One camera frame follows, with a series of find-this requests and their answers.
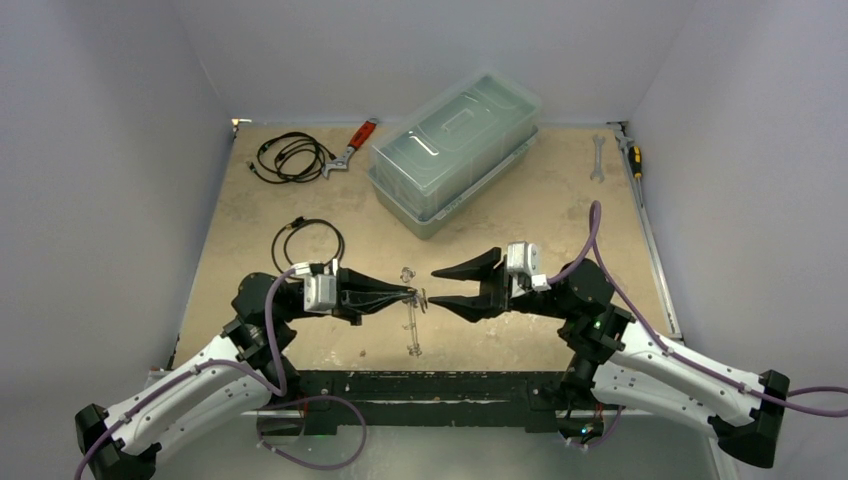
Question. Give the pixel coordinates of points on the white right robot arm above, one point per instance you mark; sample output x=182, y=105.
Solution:
x=617, y=359

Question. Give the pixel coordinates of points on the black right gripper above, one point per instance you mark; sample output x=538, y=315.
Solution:
x=498, y=288

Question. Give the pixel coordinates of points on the yellow black screwdriver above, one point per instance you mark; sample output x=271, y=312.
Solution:
x=635, y=162

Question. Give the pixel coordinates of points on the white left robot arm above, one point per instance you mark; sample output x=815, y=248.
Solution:
x=239, y=370

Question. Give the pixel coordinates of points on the clear plastic storage box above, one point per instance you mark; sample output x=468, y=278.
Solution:
x=451, y=148

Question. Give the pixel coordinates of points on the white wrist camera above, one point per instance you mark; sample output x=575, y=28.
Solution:
x=320, y=289
x=522, y=268

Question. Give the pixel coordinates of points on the red handled adjustable wrench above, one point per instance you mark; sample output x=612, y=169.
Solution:
x=341, y=163

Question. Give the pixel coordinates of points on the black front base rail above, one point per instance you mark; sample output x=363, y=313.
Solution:
x=533, y=401

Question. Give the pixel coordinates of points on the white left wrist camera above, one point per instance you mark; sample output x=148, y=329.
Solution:
x=320, y=289

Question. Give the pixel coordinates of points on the silver open end spanner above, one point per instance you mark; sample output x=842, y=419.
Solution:
x=597, y=173

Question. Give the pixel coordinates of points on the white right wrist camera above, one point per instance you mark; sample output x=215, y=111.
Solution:
x=522, y=268

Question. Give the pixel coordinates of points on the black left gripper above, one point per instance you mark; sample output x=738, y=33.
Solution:
x=358, y=293

